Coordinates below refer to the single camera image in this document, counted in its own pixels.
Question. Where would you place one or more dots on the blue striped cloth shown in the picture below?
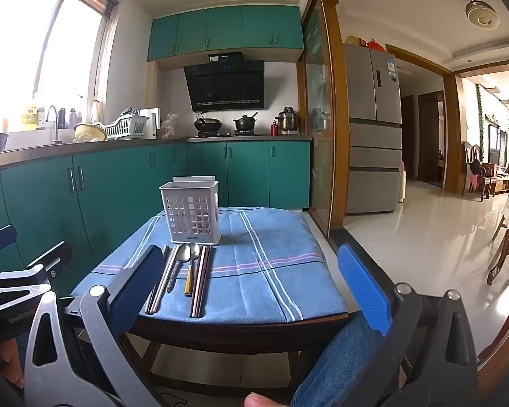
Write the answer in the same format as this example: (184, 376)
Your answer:
(271, 280)

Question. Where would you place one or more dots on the white cutting board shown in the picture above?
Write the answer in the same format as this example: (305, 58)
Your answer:
(153, 123)

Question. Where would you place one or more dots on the dark bottle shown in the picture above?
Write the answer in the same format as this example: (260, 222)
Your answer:
(62, 118)
(72, 118)

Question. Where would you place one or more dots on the white chopstick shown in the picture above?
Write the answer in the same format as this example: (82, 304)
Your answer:
(155, 292)

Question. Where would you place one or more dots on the pink and black chopsticks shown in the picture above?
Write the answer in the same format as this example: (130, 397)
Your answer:
(196, 296)

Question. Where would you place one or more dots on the black chopstick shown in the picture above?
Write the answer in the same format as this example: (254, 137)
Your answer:
(160, 288)

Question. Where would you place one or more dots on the black range hood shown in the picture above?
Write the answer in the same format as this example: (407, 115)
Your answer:
(229, 84)

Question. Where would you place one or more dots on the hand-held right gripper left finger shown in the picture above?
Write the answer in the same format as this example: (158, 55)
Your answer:
(133, 282)

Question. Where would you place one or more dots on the silver refrigerator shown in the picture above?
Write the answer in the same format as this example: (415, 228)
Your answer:
(371, 135)

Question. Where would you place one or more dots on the ceiling fan lamp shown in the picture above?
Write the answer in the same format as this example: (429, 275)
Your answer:
(481, 12)

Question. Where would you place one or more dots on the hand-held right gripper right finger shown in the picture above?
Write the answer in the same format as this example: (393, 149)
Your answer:
(362, 290)

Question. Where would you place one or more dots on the dark brown chopstick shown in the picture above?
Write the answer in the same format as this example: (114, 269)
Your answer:
(202, 292)

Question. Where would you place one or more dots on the window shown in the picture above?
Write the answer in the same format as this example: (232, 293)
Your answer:
(25, 51)

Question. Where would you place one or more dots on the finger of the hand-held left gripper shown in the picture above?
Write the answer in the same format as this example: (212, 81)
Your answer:
(0, 239)
(51, 260)

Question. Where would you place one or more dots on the white plastic utensil holder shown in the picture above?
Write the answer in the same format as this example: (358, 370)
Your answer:
(186, 216)

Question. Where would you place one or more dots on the gas stove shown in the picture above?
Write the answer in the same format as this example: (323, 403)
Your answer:
(225, 134)

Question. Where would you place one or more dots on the wooden dining chairs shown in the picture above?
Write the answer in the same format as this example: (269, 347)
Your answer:
(477, 174)

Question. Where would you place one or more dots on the yellow oil bottle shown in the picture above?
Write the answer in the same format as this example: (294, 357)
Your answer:
(29, 116)

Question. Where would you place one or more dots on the dark wooden table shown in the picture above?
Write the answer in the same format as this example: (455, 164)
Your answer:
(237, 335)

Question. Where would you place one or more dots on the red bottle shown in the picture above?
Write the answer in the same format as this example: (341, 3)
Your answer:
(274, 129)

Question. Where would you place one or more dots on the teal kitchen cabinets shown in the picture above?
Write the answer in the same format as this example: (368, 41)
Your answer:
(225, 29)
(123, 186)

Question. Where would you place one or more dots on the person's blue jeans leg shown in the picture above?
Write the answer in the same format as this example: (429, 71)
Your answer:
(343, 360)

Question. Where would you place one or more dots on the white paper roll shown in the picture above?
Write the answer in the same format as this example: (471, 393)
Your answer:
(96, 112)

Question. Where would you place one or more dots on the clear plastic bag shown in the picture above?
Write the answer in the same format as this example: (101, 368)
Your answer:
(170, 126)

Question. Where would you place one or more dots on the steel faucet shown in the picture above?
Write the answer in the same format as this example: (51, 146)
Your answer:
(57, 129)

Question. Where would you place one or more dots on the black cooking pot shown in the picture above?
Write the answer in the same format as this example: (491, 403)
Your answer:
(245, 124)

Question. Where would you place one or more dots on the grey kitchen countertop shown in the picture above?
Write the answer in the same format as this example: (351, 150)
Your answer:
(110, 146)

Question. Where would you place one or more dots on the teal upper kitchen cabinets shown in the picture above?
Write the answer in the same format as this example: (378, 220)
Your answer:
(225, 29)

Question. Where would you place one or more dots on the person's right hand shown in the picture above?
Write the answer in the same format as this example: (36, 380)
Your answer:
(265, 400)

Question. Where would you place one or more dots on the wooden door frame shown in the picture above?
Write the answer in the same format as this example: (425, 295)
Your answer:
(451, 135)

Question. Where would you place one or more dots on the orange items atop refrigerator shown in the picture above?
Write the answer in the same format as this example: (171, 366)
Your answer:
(371, 44)

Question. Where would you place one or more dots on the steel stockpot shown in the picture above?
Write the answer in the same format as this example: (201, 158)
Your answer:
(287, 121)

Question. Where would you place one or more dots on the black wok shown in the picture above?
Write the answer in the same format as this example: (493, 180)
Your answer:
(208, 124)

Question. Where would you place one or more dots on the wooden sliding glass door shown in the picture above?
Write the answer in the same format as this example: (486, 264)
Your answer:
(320, 114)

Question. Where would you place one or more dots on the metal spoon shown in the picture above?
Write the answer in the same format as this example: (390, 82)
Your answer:
(181, 254)

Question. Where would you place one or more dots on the white dish rack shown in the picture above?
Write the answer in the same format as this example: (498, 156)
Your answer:
(127, 127)

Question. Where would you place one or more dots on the beige bowl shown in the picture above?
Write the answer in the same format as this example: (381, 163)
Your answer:
(89, 132)

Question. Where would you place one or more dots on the green vine garland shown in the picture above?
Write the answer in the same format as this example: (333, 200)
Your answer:
(480, 114)

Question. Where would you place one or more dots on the teal lower kitchen cabinets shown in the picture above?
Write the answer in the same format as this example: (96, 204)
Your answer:
(123, 186)

